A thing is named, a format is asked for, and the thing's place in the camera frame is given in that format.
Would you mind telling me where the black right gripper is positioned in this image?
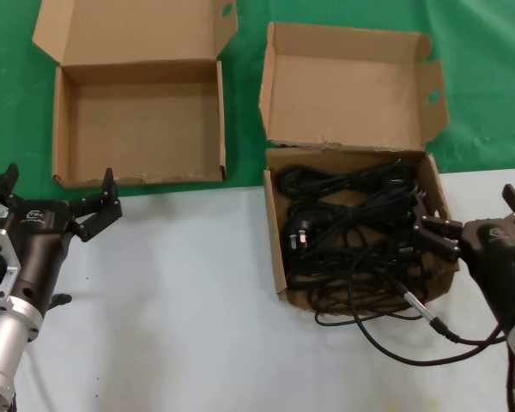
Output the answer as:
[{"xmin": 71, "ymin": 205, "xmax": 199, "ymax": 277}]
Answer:
[{"xmin": 411, "ymin": 183, "xmax": 515, "ymax": 332}]

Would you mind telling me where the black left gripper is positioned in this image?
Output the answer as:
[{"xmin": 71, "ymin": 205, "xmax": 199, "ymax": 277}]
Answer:
[{"xmin": 0, "ymin": 162, "xmax": 124, "ymax": 311}]

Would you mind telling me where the black power cable bundle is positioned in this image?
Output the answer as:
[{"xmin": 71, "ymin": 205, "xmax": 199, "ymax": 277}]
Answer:
[
  {"xmin": 277, "ymin": 158, "xmax": 417, "ymax": 203},
  {"xmin": 284, "ymin": 252, "xmax": 413, "ymax": 311},
  {"xmin": 281, "ymin": 169, "xmax": 421, "ymax": 261},
  {"xmin": 285, "ymin": 199, "xmax": 348, "ymax": 228}
]

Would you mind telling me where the cardboard box with intact lid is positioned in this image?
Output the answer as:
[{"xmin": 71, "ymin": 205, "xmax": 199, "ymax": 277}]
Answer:
[{"xmin": 32, "ymin": 0, "xmax": 239, "ymax": 190}]

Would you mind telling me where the cardboard box with torn lid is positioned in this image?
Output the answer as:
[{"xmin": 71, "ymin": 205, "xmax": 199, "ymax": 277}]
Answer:
[{"xmin": 257, "ymin": 21, "xmax": 462, "ymax": 311}]

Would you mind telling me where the green cloth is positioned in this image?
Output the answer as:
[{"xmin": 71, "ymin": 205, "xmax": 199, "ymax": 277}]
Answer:
[{"xmin": 0, "ymin": 0, "xmax": 515, "ymax": 205}]

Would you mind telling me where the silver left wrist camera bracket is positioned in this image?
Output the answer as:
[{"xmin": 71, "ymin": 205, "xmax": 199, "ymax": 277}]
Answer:
[{"xmin": 0, "ymin": 227, "xmax": 26, "ymax": 317}]

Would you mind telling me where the thin black cable silver connector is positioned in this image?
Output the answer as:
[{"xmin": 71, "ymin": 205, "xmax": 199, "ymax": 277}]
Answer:
[{"xmin": 315, "ymin": 274, "xmax": 515, "ymax": 412}]

